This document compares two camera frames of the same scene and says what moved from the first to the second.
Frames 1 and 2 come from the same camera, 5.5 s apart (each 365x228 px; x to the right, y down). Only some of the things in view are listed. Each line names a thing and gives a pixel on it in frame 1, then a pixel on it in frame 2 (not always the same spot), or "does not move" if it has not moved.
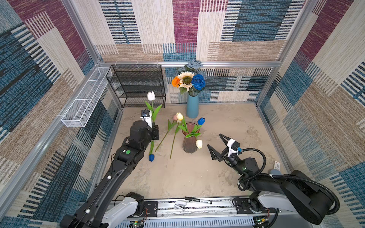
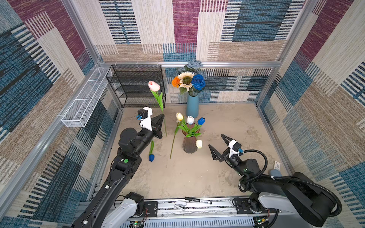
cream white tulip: x=151 y=96 to x=190 y=120
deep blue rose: x=198 y=81 does not move
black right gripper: x=217 y=156 does not move
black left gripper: x=154 y=132 does not move
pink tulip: x=169 y=126 to x=154 y=87
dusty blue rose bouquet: x=193 y=66 does not move
